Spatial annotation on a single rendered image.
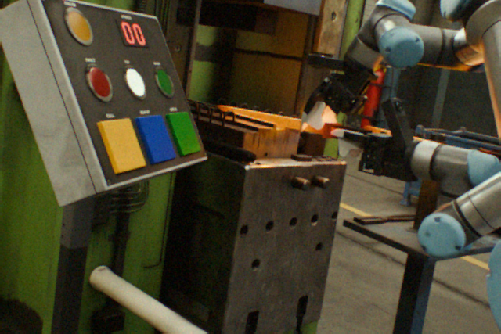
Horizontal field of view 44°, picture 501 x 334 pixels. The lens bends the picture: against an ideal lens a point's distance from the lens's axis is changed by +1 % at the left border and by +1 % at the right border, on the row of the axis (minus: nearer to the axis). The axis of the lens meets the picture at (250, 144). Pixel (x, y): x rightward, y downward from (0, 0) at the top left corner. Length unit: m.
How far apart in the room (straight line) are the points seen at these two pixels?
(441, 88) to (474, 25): 9.96
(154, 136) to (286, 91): 0.87
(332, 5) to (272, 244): 0.70
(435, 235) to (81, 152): 0.59
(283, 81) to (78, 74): 1.00
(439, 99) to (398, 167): 9.50
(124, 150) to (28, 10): 0.22
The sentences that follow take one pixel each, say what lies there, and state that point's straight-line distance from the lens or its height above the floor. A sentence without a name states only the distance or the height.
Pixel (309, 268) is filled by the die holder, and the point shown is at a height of 0.63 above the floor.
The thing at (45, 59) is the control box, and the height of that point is 1.11.
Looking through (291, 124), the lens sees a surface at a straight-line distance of 1.44.
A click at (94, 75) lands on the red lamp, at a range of 0.89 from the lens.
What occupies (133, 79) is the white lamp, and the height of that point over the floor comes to 1.09.
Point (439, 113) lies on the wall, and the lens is 10.74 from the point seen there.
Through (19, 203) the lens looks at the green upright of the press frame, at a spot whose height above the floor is 0.69.
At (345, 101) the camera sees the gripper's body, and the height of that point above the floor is 1.09.
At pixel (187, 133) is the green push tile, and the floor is 1.01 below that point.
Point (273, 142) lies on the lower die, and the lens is 1.47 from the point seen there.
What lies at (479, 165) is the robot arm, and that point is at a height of 1.02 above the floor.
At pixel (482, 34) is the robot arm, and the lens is 0.81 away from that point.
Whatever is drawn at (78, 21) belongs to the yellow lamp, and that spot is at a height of 1.17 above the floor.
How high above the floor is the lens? 1.17
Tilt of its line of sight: 9 degrees down
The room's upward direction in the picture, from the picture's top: 9 degrees clockwise
